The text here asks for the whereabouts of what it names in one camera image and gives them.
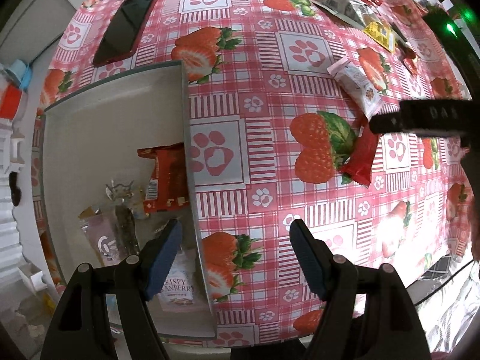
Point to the black smartphone red case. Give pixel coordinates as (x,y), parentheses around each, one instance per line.
(123,34)

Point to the red gold candy wrapper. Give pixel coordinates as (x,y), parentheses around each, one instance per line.
(167,189)

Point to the clear bag of candies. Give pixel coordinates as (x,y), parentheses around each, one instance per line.
(130,195)

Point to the long red snack packet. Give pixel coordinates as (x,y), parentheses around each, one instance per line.
(359,165)

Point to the blue plastic cup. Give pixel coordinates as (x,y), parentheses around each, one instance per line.
(20,74)

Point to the gold snack bar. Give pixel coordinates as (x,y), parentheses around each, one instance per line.
(90,211)

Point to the red plaid strawberry tablecloth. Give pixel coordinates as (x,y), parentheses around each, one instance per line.
(270,130)

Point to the grey rectangular tray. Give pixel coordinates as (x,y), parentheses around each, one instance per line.
(90,164)

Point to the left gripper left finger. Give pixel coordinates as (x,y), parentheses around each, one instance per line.
(146,273)

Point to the grey white foil snack bag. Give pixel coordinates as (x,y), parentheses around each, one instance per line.
(355,13)

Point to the red white plastic container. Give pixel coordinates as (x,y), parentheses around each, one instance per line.
(10,100)

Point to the pink crispy cranberry snack packet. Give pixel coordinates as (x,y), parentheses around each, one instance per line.
(179,293)

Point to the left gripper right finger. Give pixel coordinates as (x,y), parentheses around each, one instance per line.
(314,258)

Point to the pink purple snack bar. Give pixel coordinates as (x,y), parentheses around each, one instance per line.
(100,231)

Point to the clear chocolate bar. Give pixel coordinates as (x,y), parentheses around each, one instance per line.
(125,230)

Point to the yellow snack packet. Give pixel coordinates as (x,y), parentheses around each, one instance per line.
(383,35)

